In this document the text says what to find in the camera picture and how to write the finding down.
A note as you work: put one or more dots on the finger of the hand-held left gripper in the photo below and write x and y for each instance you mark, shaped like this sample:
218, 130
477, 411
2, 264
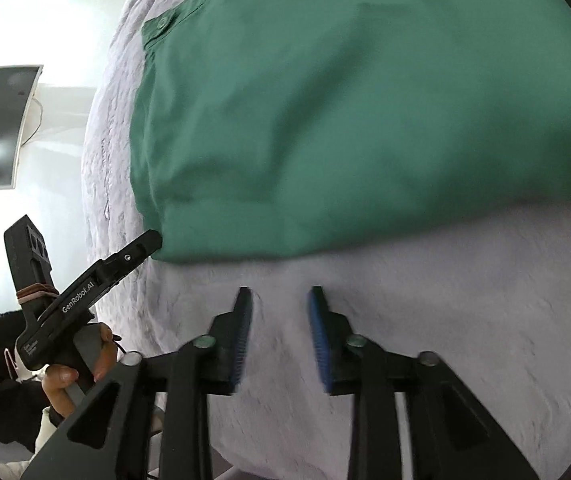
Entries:
130, 257

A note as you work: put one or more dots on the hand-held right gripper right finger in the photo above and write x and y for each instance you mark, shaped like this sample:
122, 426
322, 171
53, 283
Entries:
319, 345

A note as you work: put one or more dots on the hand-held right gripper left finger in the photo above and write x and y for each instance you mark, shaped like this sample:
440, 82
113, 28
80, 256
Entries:
243, 340

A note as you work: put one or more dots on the green work jacket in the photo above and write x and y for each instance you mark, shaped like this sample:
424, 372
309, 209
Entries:
340, 110

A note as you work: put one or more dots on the person's left hand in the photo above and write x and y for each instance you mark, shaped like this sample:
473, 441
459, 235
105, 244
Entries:
55, 385

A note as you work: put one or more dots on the lavender plush blanket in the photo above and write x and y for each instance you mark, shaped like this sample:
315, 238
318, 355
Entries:
415, 285

